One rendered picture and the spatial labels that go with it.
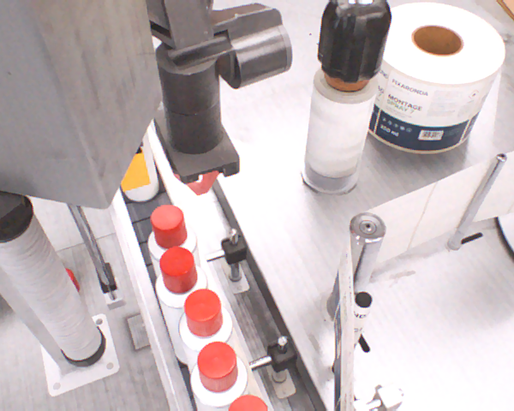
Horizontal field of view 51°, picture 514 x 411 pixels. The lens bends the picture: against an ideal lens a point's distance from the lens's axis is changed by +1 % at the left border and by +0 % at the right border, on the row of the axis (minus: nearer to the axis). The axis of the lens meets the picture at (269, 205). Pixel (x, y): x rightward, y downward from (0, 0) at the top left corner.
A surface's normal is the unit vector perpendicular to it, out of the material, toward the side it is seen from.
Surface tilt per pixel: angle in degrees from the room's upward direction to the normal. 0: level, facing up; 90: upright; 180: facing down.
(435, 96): 90
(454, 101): 90
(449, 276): 0
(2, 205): 0
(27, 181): 90
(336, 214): 0
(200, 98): 90
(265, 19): 69
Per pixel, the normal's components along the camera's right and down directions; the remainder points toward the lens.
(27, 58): -0.20, 0.78
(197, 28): 0.48, 0.43
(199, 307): 0.06, -0.63
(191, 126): 0.02, 0.80
